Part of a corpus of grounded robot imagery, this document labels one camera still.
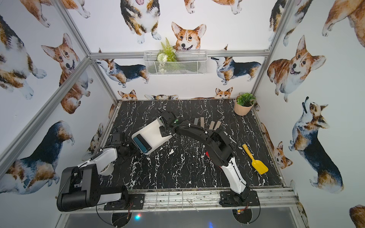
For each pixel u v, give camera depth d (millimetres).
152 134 1037
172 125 672
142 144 924
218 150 530
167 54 819
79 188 424
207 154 895
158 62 863
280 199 749
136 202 733
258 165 854
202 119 1066
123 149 701
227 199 733
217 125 1010
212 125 1029
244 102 1023
